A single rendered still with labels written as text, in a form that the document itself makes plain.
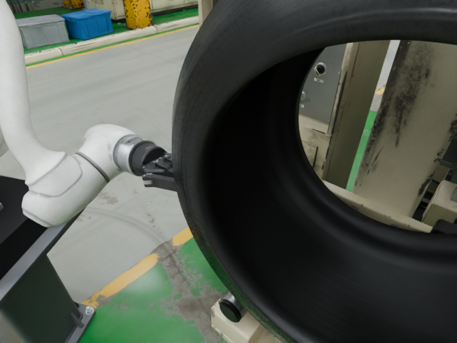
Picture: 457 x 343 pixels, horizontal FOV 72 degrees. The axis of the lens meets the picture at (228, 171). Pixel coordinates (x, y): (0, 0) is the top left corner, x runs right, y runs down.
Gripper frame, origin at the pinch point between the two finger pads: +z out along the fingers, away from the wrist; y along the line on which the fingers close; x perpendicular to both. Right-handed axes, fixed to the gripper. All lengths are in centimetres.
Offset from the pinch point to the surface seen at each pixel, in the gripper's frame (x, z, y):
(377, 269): 15.6, 29.0, 11.3
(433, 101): -12.4, 29.4, 24.8
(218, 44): -28.9, 16.8, -12.0
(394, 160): 0.3, 25.5, 24.8
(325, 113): 9, -3, 58
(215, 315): 18.5, 8.6, -12.2
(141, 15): 19, -449, 323
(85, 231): 86, -125, 11
